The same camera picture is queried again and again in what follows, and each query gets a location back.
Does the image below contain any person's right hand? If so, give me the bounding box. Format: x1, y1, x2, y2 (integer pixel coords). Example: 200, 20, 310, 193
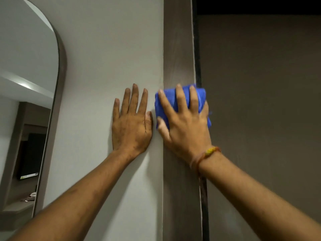
156, 84, 213, 165

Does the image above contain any person's left hand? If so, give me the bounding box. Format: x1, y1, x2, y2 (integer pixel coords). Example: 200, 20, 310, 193
112, 83, 153, 159

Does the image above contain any blue cleaning cloth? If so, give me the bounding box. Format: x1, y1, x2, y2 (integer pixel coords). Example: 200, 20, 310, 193
154, 84, 212, 130

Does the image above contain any person's left forearm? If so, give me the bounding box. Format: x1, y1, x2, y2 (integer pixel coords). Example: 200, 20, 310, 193
5, 149, 144, 241

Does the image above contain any person's right forearm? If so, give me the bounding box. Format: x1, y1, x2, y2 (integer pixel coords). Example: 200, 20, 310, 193
198, 151, 321, 241

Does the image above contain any orange thread wristband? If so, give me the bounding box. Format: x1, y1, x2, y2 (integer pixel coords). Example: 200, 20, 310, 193
190, 146, 222, 173

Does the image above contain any brown door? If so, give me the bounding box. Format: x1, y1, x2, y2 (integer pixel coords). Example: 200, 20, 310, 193
196, 14, 321, 241

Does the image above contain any brown wooden door frame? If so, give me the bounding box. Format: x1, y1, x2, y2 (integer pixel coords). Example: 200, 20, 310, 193
163, 0, 210, 241

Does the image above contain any arched wall mirror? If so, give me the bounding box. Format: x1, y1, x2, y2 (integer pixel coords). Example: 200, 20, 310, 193
0, 0, 68, 231

